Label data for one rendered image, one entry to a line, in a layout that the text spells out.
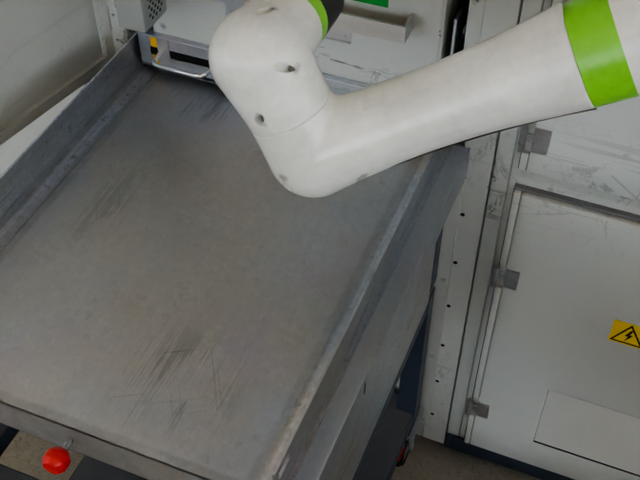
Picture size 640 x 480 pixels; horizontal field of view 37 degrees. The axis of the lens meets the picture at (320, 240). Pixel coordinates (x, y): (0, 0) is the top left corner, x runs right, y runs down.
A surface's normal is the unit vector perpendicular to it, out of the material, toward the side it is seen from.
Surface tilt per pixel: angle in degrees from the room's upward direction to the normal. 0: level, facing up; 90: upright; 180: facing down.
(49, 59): 90
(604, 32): 50
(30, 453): 0
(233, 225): 0
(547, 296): 90
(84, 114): 90
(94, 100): 90
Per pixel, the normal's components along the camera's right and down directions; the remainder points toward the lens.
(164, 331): 0.00, -0.69
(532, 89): -0.29, 0.51
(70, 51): 0.83, 0.40
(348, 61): -0.37, 0.67
